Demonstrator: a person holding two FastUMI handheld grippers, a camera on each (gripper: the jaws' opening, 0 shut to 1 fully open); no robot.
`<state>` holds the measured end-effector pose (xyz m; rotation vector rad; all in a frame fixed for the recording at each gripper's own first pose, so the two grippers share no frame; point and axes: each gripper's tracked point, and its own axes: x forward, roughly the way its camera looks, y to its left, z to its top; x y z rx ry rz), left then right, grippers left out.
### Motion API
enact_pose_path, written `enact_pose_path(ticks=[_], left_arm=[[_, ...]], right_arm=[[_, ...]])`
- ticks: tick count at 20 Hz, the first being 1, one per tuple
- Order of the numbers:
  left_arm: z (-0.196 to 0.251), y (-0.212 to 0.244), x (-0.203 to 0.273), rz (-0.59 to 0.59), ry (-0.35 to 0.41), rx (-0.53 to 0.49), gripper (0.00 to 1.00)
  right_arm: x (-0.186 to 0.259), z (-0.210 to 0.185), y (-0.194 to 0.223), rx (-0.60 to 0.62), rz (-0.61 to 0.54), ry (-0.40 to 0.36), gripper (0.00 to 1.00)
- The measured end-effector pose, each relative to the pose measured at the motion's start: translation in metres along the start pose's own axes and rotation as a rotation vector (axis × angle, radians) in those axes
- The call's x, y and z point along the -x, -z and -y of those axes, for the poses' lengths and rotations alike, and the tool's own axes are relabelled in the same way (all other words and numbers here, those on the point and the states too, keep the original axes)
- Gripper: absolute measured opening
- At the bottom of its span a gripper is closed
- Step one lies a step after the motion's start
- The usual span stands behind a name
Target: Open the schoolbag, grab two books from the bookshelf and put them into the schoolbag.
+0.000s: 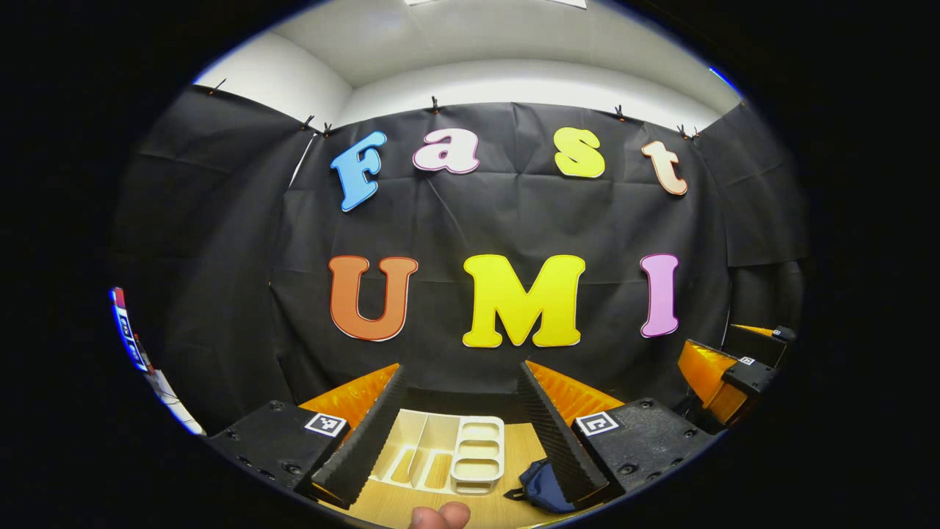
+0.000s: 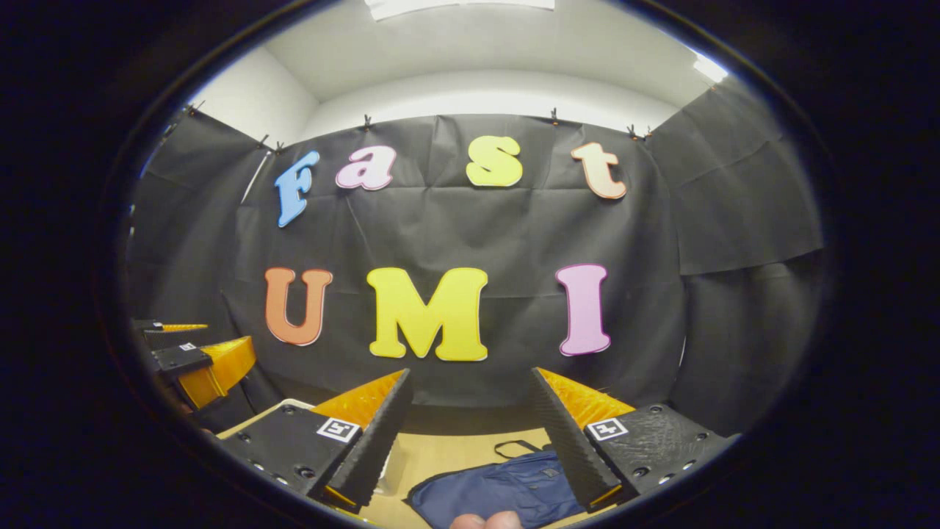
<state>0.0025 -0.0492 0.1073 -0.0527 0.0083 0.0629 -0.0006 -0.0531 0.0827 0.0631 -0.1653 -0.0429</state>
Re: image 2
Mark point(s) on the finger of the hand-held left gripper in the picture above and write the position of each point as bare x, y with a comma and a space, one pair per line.
154, 327
180, 358

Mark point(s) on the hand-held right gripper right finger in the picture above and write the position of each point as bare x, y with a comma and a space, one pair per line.
569, 441

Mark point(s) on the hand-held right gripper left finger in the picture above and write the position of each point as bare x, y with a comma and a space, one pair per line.
374, 441

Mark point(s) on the white plastic bookshelf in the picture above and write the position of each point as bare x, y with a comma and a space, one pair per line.
389, 470

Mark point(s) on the blue schoolbag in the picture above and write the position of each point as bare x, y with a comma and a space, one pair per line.
507, 488

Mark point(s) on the black backdrop cloth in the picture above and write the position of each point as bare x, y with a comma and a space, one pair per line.
477, 228

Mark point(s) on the ceiling light panel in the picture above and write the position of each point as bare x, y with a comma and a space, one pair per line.
459, 6
710, 67

